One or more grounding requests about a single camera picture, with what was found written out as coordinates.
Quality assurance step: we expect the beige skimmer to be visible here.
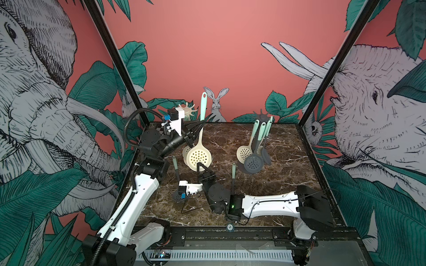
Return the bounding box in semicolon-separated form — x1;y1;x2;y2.
257;133;266;156
186;92;212;171
182;146;191;165
236;120;260;164

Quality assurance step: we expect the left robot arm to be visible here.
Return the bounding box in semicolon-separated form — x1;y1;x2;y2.
82;120;206;266

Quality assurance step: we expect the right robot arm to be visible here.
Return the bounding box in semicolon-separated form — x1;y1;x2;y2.
185;163;335;240

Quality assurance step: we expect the beige utensil rack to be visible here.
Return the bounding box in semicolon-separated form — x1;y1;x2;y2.
178;102;197;121

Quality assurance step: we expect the dark grey utensil rack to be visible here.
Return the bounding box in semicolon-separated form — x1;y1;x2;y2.
239;111;273;175

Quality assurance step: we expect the white perforated vent strip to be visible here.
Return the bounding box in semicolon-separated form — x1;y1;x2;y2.
144;249;294;263

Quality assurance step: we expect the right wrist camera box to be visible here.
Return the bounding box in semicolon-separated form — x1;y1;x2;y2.
177;181;203;201

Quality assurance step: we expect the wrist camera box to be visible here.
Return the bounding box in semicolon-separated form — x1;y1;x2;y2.
162;107;185;136
177;181;203;201

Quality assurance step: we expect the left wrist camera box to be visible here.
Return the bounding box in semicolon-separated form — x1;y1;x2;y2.
162;107;185;136

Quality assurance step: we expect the small round rail knob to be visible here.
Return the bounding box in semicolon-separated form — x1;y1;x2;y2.
226;223;234;232

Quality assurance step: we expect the black front rail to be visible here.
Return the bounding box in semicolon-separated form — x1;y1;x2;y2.
152;226;362;249

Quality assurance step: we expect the left black frame post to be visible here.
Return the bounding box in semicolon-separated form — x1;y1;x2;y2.
80;1;143;119

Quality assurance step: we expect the black frame post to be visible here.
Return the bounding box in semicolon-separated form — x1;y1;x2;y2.
80;1;143;119
298;0;380;127

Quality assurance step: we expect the right black frame post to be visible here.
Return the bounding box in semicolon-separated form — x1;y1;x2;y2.
298;0;380;127

